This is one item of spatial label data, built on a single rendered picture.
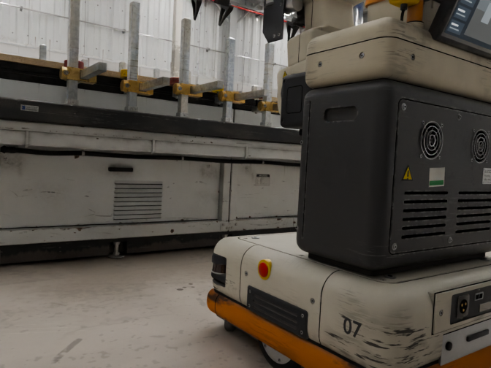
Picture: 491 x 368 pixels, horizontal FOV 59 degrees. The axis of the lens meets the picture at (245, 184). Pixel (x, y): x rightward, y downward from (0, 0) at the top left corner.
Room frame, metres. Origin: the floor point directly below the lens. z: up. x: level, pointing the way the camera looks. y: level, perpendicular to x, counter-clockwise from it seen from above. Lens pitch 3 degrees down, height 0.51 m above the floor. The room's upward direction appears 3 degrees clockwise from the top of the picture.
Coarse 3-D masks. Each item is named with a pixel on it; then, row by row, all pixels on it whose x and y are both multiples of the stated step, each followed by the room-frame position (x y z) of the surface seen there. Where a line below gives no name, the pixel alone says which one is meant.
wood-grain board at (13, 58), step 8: (0, 56) 1.80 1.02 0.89; (8, 56) 1.81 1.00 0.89; (16, 56) 1.83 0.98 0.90; (32, 64) 1.87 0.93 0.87; (40, 64) 1.88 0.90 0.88; (48, 64) 1.90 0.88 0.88; (56, 64) 1.92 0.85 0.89; (104, 72) 2.04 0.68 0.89; (112, 72) 2.06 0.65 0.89; (120, 72) 2.08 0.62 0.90; (144, 80) 2.15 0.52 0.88
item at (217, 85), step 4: (204, 84) 1.96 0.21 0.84; (208, 84) 1.93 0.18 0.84; (212, 84) 1.90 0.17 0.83; (216, 84) 1.87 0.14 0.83; (220, 84) 1.87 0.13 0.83; (192, 88) 2.05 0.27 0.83; (196, 88) 2.02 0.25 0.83; (200, 88) 1.99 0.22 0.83; (204, 88) 1.96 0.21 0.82; (208, 88) 1.93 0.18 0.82; (212, 88) 1.90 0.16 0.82; (216, 88) 1.90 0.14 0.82; (220, 88) 1.89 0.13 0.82; (172, 92) 2.22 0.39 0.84; (192, 92) 2.05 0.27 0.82; (196, 92) 2.03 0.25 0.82; (200, 92) 2.02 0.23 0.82; (172, 96) 2.22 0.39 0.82; (176, 96) 2.21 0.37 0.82
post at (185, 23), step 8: (184, 24) 2.05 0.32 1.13; (184, 32) 2.05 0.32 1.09; (184, 40) 2.05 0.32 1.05; (184, 48) 2.05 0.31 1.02; (184, 56) 2.05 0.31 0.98; (184, 64) 2.05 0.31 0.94; (184, 72) 2.05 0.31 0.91; (184, 80) 2.05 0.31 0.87; (184, 96) 2.05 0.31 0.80; (184, 104) 2.05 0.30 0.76
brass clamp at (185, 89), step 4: (176, 84) 2.03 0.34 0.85; (180, 84) 2.04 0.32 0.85; (184, 84) 2.04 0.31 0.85; (188, 84) 2.06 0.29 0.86; (172, 88) 2.06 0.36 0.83; (176, 88) 2.03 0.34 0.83; (180, 88) 2.03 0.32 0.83; (184, 88) 2.04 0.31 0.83; (188, 88) 2.06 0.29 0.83; (176, 92) 2.03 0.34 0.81; (180, 92) 2.04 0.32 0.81; (184, 92) 2.05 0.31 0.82; (188, 92) 2.06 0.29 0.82; (192, 96) 2.11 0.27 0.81; (196, 96) 2.10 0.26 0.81; (200, 96) 2.10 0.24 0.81
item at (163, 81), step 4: (152, 80) 1.81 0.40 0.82; (156, 80) 1.77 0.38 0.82; (160, 80) 1.74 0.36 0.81; (164, 80) 1.73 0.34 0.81; (168, 80) 1.74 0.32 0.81; (140, 84) 1.91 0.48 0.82; (144, 84) 1.88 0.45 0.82; (148, 84) 1.84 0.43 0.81; (152, 84) 1.81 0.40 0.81; (156, 84) 1.77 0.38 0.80; (160, 84) 1.74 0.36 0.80; (164, 84) 1.73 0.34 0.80; (168, 84) 1.74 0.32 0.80; (140, 88) 1.91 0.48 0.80; (144, 88) 1.87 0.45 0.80; (148, 88) 1.85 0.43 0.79; (152, 88) 1.85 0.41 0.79; (124, 92) 2.07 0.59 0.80
